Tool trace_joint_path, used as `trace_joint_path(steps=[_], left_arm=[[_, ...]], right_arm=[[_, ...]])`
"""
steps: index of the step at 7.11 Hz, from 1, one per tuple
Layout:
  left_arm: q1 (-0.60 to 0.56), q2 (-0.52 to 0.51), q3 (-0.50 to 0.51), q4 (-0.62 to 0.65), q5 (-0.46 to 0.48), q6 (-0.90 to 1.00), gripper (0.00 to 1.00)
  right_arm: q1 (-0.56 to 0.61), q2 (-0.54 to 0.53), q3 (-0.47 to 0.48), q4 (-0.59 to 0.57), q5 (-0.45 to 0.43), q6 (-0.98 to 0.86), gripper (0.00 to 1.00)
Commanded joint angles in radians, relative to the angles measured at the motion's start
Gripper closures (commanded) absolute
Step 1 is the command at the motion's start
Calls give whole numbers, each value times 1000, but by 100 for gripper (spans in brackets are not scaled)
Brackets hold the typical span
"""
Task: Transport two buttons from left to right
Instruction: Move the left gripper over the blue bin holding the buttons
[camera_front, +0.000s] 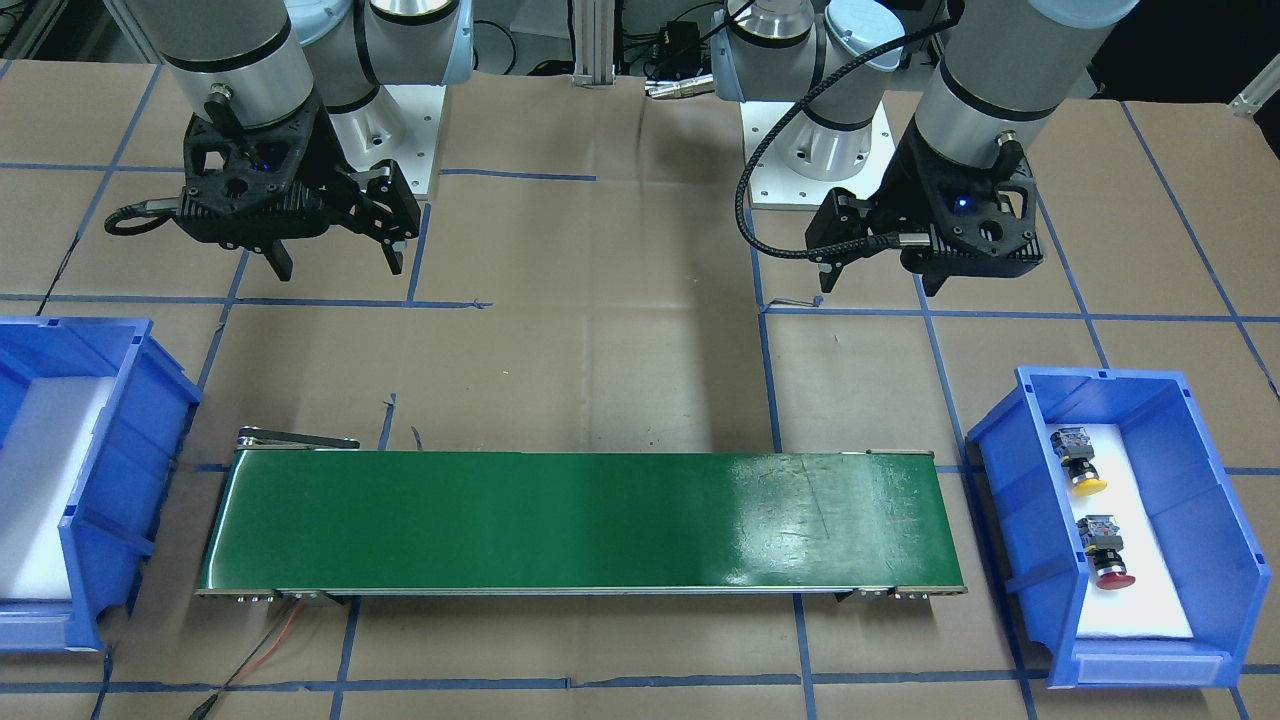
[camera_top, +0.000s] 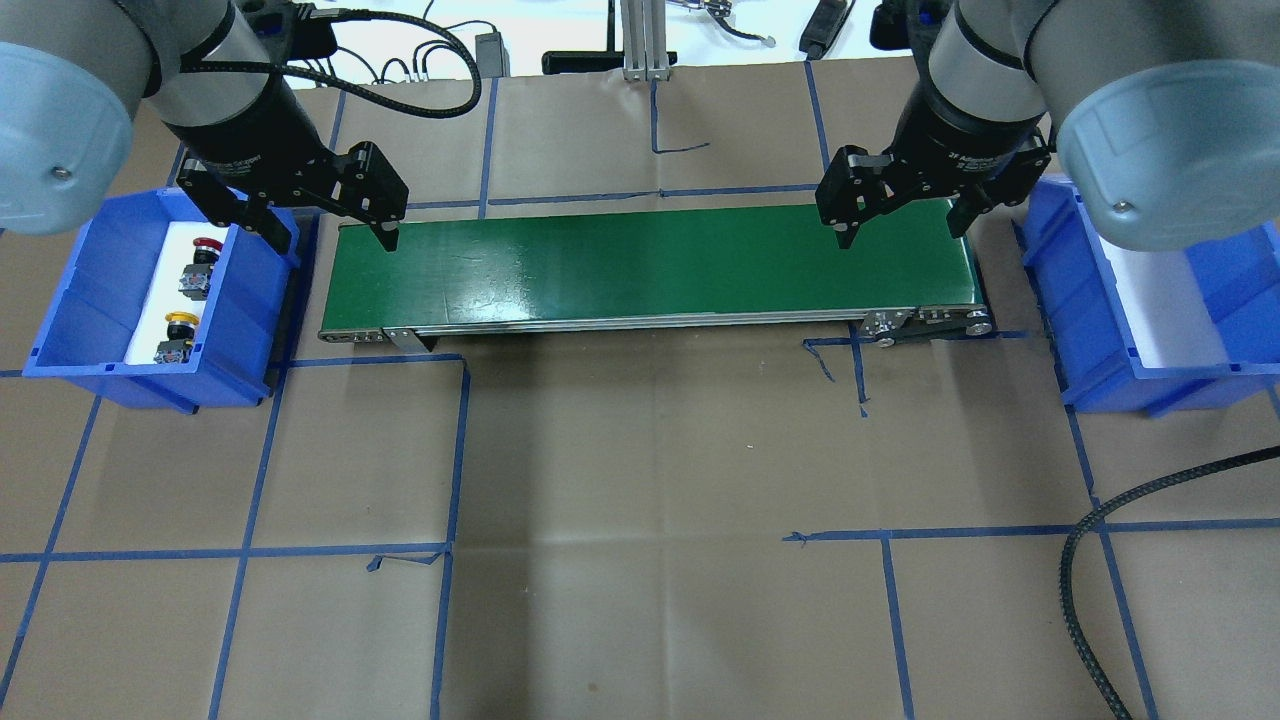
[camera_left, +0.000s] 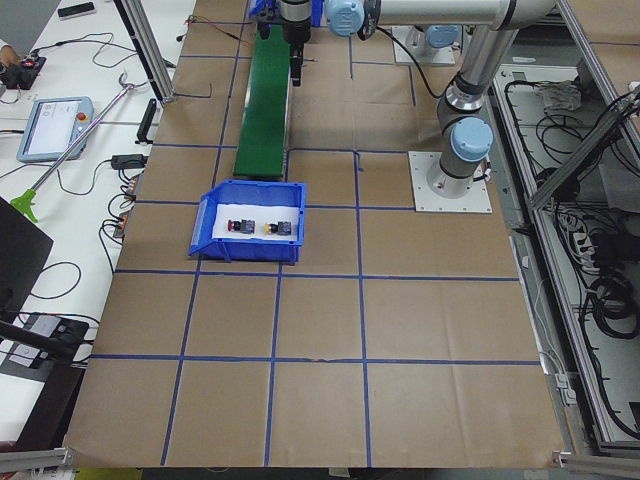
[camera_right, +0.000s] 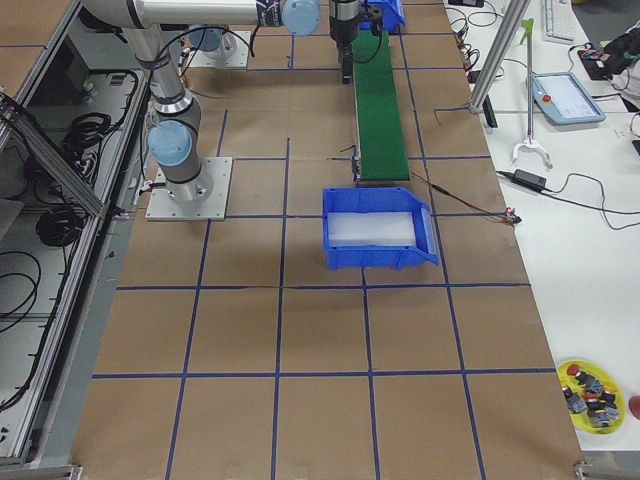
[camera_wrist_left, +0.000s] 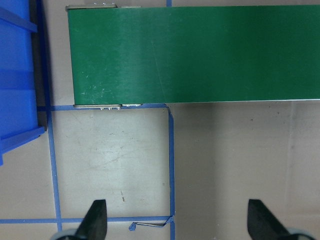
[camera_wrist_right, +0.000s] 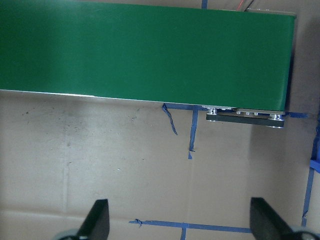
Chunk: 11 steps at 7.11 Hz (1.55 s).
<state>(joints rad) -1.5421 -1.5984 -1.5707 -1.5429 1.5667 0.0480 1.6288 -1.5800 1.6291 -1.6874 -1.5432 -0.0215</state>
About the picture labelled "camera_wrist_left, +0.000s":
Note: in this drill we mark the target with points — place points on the blue bin left side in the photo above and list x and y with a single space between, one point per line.
18 108

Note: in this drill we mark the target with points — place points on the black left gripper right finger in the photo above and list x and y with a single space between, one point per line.
262 224

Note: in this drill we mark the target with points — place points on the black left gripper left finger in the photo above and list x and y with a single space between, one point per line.
94 225

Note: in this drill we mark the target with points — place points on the green conveyor belt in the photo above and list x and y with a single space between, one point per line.
144 55

